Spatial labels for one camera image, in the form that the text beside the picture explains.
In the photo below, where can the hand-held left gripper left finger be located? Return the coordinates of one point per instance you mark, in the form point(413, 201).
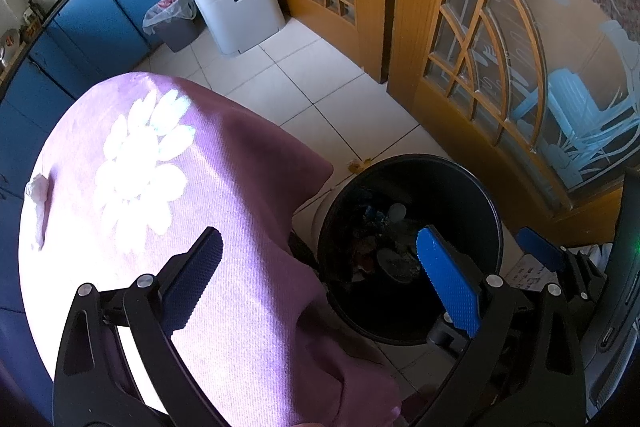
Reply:
point(195, 277)

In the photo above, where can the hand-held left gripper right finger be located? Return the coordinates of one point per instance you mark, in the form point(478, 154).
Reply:
point(450, 277)

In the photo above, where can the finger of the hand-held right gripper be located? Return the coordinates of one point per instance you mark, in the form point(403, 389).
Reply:
point(445, 337)
point(542, 249)

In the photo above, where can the black trash bin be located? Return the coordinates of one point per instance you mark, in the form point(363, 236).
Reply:
point(390, 327)

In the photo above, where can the grey trash bin with liner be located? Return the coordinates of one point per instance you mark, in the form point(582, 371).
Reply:
point(180, 34)

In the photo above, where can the white printed paper sheet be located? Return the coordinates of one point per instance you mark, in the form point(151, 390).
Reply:
point(525, 274)

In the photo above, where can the purple flower-print tablecloth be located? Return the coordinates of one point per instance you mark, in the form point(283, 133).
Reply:
point(225, 207)

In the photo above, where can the small yellow scrap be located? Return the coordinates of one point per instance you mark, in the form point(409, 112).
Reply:
point(356, 165)

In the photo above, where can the white crumpled tissue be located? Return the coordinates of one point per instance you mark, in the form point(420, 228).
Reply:
point(37, 189)

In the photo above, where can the blue kitchen base cabinets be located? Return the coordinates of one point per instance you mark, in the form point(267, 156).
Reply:
point(90, 22)

